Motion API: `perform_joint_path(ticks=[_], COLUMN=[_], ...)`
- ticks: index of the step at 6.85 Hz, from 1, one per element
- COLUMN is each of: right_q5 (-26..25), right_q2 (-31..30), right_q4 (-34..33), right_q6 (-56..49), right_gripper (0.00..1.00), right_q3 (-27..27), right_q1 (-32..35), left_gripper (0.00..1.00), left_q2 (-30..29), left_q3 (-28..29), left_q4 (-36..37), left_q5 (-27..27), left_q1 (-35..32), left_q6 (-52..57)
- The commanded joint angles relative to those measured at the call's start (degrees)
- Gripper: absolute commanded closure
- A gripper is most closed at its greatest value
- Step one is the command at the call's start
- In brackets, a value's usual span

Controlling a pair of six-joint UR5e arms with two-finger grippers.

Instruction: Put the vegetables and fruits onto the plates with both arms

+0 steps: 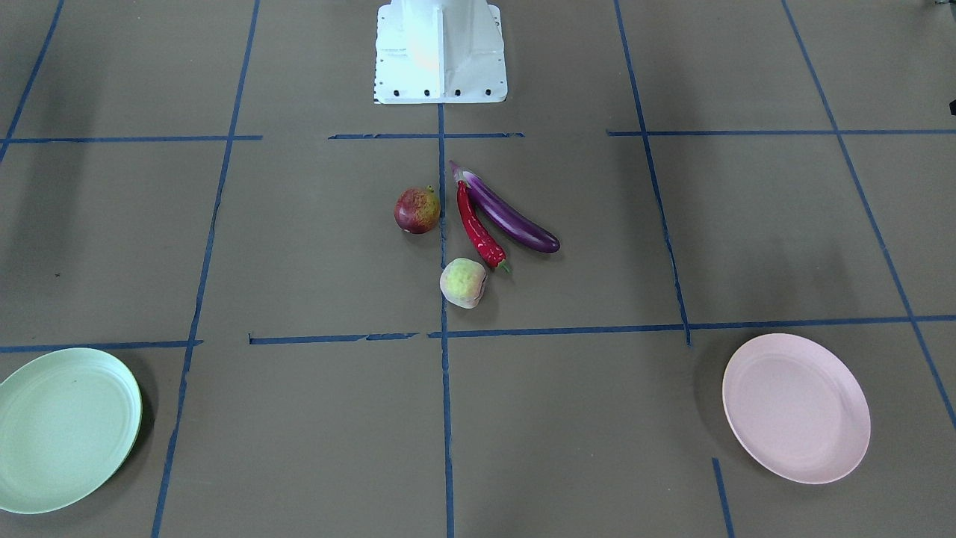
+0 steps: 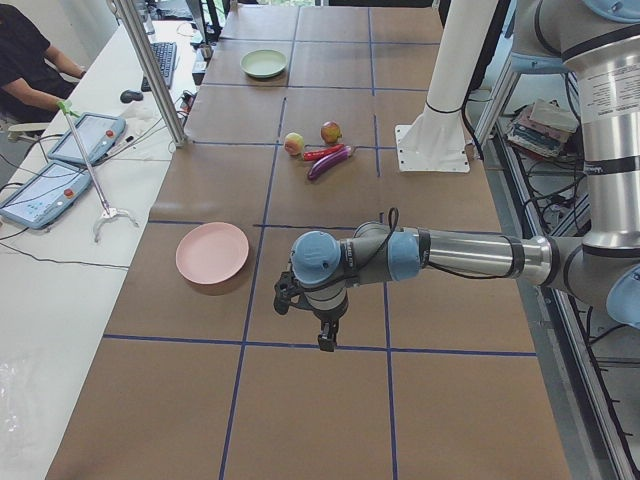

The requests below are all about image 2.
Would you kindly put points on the seated person in black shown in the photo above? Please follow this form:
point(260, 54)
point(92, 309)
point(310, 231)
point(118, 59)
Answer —
point(32, 70)

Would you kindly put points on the lower teach pendant tablet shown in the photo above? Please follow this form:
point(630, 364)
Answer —
point(46, 196)

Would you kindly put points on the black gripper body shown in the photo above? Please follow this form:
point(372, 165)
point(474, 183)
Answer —
point(330, 316)

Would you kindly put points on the stack of books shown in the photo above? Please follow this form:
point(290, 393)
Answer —
point(542, 128)

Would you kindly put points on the black keyboard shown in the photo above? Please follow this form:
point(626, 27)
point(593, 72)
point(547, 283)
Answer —
point(166, 56)

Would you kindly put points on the red yellow apple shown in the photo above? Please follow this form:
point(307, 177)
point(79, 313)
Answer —
point(331, 132)

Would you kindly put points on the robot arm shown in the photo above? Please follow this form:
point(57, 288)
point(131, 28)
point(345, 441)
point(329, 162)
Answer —
point(599, 42)

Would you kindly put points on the pale green pink peach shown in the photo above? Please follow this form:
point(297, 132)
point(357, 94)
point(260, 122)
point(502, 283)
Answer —
point(294, 144)

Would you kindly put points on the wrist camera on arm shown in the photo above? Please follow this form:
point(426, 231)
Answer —
point(287, 293)

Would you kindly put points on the green plate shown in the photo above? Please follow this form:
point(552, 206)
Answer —
point(263, 63)

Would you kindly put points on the pink plate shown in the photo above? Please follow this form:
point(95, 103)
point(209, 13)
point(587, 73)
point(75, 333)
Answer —
point(212, 253)

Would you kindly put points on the aluminium frame post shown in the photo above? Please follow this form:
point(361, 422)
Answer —
point(126, 11)

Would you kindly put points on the upper teach pendant tablet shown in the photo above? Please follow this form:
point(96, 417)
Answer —
point(98, 133)

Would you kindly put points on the black computer mouse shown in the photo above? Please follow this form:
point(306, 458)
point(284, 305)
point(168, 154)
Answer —
point(129, 96)

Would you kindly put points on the purple eggplant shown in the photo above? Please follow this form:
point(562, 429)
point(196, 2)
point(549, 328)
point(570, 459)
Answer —
point(327, 162)

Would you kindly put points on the teach pendant tablet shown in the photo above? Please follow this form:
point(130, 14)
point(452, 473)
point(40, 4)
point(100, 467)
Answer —
point(98, 133)
point(46, 196)

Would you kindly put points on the red chili pepper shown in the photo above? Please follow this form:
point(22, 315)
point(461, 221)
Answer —
point(315, 155)

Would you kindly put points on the reacher grabber tool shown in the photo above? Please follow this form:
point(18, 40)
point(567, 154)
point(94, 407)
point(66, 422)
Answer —
point(109, 213)

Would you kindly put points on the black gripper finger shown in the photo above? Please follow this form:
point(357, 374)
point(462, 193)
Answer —
point(327, 338)

